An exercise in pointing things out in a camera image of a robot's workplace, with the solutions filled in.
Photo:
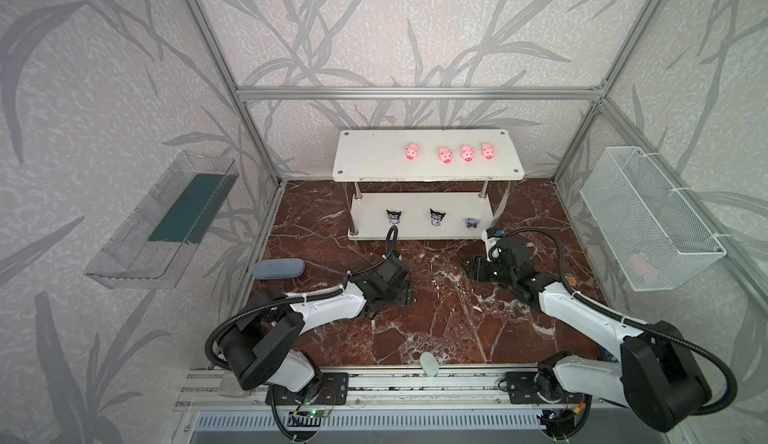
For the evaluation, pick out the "pink toy in basket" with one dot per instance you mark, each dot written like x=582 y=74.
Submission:
x=640 y=265

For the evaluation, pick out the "pink pig toy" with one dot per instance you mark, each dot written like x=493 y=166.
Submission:
x=412 y=151
x=445 y=155
x=488 y=150
x=467 y=153

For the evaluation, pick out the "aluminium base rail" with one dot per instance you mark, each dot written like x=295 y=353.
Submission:
x=397 y=387

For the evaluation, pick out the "clear plastic wall bin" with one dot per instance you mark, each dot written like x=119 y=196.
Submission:
x=156 y=243

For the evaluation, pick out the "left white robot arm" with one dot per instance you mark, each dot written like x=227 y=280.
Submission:
x=257 y=343

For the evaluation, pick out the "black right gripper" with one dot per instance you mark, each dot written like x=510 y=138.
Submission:
x=478 y=267

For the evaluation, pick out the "pale green oval object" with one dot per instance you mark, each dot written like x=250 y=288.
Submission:
x=429 y=364

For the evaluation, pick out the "white wire mesh basket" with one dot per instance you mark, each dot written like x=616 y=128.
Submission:
x=638 y=209

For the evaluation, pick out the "white two-tier shelf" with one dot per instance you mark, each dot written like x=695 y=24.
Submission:
x=375 y=175

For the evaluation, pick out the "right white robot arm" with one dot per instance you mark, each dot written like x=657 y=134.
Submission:
x=652 y=369

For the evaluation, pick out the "dark cartoon figure toy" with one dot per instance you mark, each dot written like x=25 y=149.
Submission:
x=394 y=216
x=436 y=217

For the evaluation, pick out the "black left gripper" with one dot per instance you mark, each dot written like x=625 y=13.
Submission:
x=397 y=291

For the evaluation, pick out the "blue fabric glasses case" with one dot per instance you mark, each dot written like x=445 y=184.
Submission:
x=280 y=268

